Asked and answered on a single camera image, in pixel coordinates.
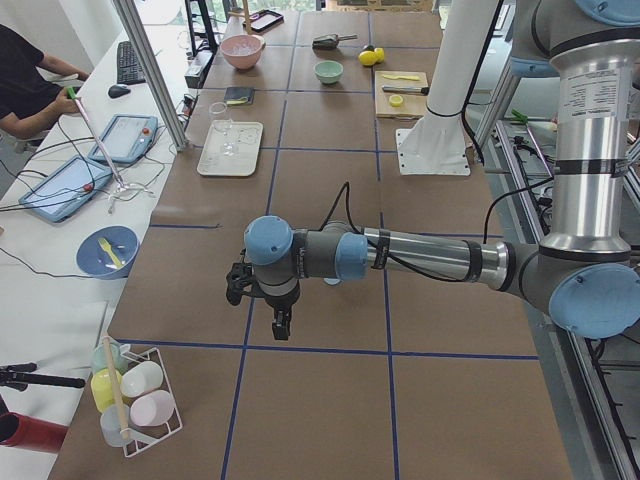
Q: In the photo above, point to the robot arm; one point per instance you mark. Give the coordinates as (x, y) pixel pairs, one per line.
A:
(579, 273)

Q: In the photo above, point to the yellow plastic fork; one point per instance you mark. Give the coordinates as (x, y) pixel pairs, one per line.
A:
(106, 246)

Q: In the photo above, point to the white wire cup rack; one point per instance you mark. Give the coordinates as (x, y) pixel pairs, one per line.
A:
(133, 394)

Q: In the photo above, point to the pink bowl with ice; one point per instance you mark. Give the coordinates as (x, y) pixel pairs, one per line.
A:
(243, 51)

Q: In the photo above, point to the white bear tray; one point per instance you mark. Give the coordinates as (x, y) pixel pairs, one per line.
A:
(246, 136)

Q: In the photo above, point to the black tripod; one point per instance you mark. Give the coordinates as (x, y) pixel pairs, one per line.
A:
(20, 376)

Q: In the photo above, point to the black keyboard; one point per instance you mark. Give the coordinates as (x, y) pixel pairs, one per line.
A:
(129, 70)

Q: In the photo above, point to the aluminium frame post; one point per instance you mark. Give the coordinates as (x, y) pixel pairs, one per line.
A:
(133, 26)

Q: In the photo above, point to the teach pendant tablet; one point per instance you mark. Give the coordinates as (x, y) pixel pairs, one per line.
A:
(128, 137)
(67, 189)

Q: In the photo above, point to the clear wine glass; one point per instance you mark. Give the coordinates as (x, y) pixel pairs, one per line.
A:
(222, 123)

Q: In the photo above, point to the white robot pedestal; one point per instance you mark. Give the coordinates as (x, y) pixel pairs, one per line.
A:
(436, 144)

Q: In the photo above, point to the near teach pendant tablet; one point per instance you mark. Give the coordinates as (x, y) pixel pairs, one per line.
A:
(67, 189)

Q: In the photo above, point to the green ceramic bowl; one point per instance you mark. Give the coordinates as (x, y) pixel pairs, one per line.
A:
(328, 72)

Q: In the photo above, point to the blue bowl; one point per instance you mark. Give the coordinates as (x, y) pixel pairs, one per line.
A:
(93, 261)

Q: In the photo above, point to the black computer mouse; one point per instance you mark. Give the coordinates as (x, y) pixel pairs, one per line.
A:
(118, 90)

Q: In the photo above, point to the wooden cutting board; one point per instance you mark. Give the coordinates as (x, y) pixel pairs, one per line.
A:
(400, 94)

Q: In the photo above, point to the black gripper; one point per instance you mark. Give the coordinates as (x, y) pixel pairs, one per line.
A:
(280, 301)

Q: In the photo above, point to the far teach pendant tablet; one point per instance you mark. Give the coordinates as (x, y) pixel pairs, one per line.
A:
(128, 137)

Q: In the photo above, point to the red cylinder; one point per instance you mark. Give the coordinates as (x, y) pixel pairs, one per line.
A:
(24, 432)

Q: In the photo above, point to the seated person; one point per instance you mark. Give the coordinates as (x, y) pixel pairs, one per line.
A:
(31, 104)

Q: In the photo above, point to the yellow lemon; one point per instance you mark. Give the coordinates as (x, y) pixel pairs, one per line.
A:
(367, 58)
(380, 54)

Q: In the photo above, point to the grey folded cloth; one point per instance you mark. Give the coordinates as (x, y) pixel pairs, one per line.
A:
(238, 96)

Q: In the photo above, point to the half lemon slice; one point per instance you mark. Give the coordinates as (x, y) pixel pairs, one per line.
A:
(396, 100)

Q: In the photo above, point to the metal ice scoop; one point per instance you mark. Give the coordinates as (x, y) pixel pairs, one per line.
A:
(331, 41)

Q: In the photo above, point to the yellow plastic knife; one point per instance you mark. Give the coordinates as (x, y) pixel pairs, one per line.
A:
(401, 77)

